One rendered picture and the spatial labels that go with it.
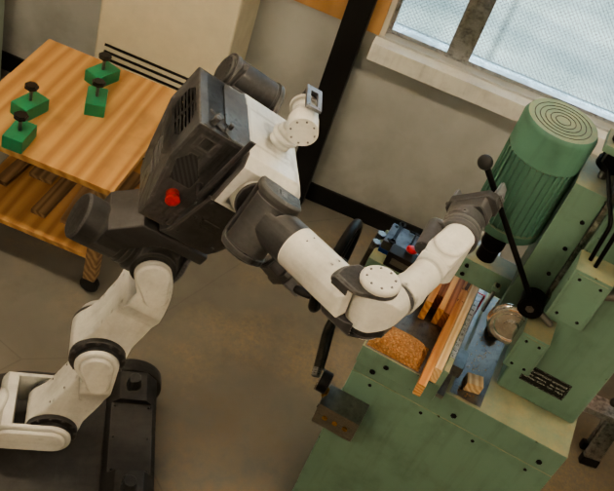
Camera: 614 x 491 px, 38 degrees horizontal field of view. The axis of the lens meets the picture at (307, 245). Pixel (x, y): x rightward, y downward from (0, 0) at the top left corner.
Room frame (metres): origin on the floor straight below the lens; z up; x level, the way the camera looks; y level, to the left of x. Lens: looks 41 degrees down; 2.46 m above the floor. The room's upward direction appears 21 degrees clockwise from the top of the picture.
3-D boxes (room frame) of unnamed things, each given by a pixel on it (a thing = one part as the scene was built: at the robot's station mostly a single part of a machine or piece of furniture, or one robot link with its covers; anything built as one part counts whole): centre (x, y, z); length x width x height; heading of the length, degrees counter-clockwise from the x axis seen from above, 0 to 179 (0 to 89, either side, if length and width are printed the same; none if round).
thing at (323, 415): (1.56, -0.24, 0.58); 0.12 x 0.08 x 0.08; 80
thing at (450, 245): (1.41, -0.26, 1.33); 0.13 x 0.07 x 0.09; 157
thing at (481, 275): (1.79, -0.45, 1.03); 0.14 x 0.07 x 0.09; 80
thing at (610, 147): (1.77, -0.57, 1.53); 0.08 x 0.08 x 0.17; 80
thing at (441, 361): (1.78, -0.45, 0.92); 0.60 x 0.02 x 0.05; 170
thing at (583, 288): (1.61, -0.61, 1.22); 0.09 x 0.08 x 0.15; 80
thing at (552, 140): (1.80, -0.43, 1.35); 0.18 x 0.18 x 0.31
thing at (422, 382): (1.71, -0.41, 0.92); 0.56 x 0.02 x 0.04; 170
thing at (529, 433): (1.77, -0.55, 0.76); 0.57 x 0.45 x 0.09; 80
